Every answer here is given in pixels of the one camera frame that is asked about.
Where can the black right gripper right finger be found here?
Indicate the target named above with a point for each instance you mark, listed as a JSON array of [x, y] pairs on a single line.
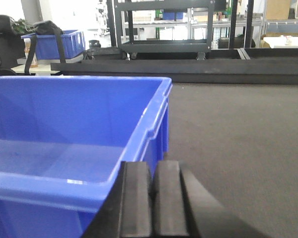
[[183, 208]]

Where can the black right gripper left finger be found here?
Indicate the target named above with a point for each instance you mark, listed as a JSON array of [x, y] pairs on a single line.
[[126, 212]]

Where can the grey conveyor belt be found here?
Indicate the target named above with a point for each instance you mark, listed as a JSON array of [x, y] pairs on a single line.
[[241, 143]]

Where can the distant blue plastic bin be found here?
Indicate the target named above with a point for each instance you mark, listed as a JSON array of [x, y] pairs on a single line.
[[73, 43]]

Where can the dark grey utility cart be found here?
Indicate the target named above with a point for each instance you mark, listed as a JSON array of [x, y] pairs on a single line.
[[164, 26]]

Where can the white table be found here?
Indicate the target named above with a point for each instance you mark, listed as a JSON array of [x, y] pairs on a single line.
[[282, 42]]

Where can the black office chair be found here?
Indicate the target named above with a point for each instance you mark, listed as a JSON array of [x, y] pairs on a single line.
[[11, 46]]

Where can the cardboard box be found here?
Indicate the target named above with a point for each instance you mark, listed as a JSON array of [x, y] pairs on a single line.
[[277, 9]]

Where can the black conveyor side rail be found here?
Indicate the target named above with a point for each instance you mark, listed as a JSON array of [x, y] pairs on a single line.
[[224, 66]]

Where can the black bag with straps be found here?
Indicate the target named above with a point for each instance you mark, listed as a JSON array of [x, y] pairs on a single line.
[[44, 29]]

